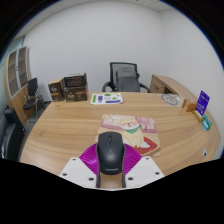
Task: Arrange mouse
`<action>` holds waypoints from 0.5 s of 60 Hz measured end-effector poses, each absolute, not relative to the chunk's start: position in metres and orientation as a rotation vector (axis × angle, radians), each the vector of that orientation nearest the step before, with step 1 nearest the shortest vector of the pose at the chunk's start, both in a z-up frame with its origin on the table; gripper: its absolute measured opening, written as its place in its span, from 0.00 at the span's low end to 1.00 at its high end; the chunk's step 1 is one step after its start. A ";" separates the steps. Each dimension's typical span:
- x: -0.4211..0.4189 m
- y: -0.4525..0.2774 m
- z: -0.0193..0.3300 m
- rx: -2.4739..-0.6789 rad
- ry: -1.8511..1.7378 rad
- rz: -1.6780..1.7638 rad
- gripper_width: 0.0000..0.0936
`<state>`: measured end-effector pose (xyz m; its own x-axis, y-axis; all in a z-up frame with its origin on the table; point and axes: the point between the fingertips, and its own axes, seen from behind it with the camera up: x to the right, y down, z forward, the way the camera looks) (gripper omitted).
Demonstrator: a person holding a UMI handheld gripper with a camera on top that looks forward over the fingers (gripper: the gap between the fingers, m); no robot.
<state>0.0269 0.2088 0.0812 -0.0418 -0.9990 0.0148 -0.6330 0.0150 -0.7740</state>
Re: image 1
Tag black computer mouse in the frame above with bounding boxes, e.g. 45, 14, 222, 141
95, 131, 127, 176

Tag wooden shelf unit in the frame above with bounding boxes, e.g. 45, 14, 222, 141
3, 46, 34, 126

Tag orange box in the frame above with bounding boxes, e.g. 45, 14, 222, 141
181, 98, 198, 113

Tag white sticker sheet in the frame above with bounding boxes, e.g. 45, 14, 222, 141
90, 92, 124, 105

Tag round printed white sheet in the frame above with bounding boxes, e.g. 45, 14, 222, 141
160, 93, 184, 107

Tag black box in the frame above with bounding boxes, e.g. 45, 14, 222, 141
63, 72, 88, 89

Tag teal green small box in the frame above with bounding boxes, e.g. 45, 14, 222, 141
201, 114, 213, 131

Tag black sofa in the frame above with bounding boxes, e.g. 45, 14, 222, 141
0, 107, 26, 162

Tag black visitor chair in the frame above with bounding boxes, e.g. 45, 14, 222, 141
22, 77, 46, 116

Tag wooden side desk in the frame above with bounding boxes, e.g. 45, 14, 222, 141
149, 73, 198, 103

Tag grey backpack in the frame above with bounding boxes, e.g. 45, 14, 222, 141
115, 67, 141, 93

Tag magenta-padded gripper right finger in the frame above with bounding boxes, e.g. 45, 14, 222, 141
121, 142, 165, 189

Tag purple card sign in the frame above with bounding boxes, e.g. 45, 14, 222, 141
193, 90, 211, 122

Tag black mesh office chair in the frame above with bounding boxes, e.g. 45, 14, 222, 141
101, 61, 151, 93

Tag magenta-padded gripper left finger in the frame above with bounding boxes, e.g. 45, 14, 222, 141
58, 142, 102, 189

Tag large brown cardboard box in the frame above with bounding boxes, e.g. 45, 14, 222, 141
62, 84, 89, 103

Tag dog print mouse pad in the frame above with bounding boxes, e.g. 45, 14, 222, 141
96, 113, 162, 157

